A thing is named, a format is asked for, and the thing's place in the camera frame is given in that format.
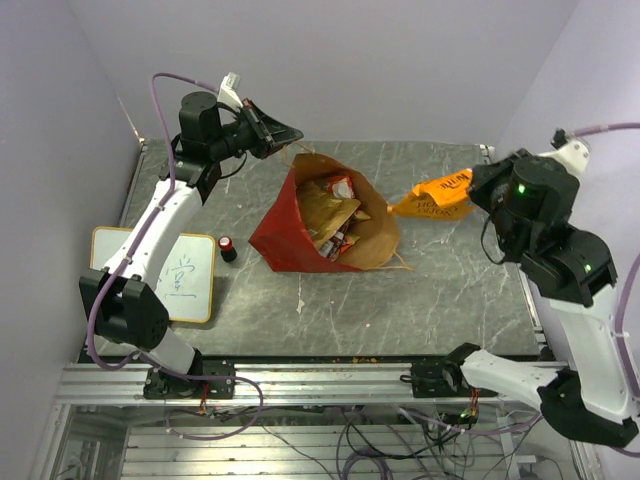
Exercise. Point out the red Doritos chip bag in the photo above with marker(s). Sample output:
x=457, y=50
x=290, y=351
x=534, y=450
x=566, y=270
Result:
x=339, y=186

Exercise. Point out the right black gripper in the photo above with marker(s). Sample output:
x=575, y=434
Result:
x=485, y=175

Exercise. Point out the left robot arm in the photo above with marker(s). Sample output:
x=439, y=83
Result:
x=119, y=298

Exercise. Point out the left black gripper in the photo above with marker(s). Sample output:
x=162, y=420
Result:
x=266, y=131

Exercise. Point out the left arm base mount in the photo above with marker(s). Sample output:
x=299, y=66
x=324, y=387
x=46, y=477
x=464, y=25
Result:
x=161, y=386

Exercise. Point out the red capped black marker stamp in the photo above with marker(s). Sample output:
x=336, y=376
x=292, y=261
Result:
x=227, y=249

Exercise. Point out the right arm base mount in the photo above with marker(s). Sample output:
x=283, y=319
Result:
x=439, y=376

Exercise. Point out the orange snack pouch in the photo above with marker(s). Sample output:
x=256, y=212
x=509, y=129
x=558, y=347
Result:
x=445, y=198

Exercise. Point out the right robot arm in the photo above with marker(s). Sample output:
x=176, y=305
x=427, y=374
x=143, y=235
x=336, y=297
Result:
x=529, y=200

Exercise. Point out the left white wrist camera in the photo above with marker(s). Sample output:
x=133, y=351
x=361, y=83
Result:
x=227, y=92

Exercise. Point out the aluminium extrusion rail frame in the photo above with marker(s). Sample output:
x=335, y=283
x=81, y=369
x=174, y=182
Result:
x=280, y=384

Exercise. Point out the small whiteboard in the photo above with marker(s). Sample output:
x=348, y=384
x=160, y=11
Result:
x=186, y=281

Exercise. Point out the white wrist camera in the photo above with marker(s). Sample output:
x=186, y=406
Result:
x=570, y=151
x=227, y=92

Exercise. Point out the red brown paper bag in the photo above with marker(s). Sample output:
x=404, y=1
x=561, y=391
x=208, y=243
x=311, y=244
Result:
x=284, y=243

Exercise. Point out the colourful small snack packets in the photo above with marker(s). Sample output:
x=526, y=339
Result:
x=344, y=238

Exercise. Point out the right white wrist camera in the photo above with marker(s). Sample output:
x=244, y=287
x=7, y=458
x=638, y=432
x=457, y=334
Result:
x=570, y=151

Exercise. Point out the brown snack pouch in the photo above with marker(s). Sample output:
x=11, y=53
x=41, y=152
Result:
x=321, y=213

